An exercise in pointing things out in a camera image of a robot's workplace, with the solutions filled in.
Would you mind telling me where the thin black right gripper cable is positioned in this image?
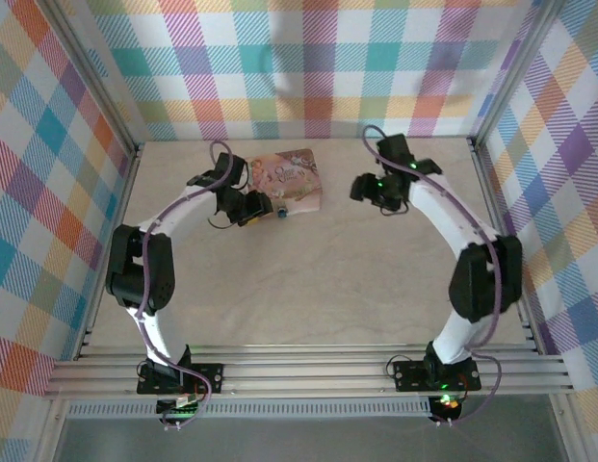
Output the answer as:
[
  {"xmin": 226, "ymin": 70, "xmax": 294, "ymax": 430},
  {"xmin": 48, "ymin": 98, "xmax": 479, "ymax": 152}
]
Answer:
[{"xmin": 377, "ymin": 199, "xmax": 409, "ymax": 217}]

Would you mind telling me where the aluminium side rail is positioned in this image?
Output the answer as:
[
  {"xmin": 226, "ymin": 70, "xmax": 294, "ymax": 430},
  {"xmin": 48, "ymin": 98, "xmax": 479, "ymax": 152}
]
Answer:
[
  {"xmin": 467, "ymin": 138, "xmax": 541, "ymax": 356},
  {"xmin": 71, "ymin": 141, "xmax": 145, "ymax": 360}
]

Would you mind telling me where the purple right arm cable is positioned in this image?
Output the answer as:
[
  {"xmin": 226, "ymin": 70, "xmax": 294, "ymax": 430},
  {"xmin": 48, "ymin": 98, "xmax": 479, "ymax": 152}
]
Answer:
[{"xmin": 363, "ymin": 124, "xmax": 505, "ymax": 429}]

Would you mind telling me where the aluminium frame post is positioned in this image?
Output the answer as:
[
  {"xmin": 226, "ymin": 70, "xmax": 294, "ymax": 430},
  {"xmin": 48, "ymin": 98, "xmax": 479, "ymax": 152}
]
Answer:
[
  {"xmin": 469, "ymin": 0, "xmax": 569, "ymax": 145},
  {"xmin": 38, "ymin": 0, "xmax": 146, "ymax": 160}
]

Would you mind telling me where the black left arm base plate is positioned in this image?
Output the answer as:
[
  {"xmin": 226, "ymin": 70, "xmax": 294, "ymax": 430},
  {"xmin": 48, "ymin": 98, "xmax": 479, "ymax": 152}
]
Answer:
[{"xmin": 136, "ymin": 361, "xmax": 225, "ymax": 397}]

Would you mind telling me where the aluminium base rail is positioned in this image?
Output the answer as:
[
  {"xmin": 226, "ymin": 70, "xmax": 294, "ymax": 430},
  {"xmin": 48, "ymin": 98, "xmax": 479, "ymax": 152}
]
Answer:
[{"xmin": 42, "ymin": 344, "xmax": 574, "ymax": 400}]

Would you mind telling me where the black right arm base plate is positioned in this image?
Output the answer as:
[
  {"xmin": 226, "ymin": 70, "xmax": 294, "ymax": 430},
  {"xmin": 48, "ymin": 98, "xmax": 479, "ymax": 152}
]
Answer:
[{"xmin": 392, "ymin": 359, "xmax": 482, "ymax": 392}]

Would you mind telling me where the grey slotted cable duct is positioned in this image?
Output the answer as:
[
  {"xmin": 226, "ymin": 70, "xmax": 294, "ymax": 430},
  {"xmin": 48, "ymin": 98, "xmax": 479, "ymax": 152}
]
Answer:
[{"xmin": 66, "ymin": 398, "xmax": 432, "ymax": 419}]

